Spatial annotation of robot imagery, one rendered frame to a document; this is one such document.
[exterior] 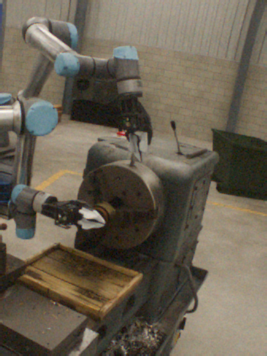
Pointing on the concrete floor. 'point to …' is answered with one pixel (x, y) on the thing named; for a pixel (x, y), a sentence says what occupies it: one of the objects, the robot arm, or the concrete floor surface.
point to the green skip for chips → (240, 164)
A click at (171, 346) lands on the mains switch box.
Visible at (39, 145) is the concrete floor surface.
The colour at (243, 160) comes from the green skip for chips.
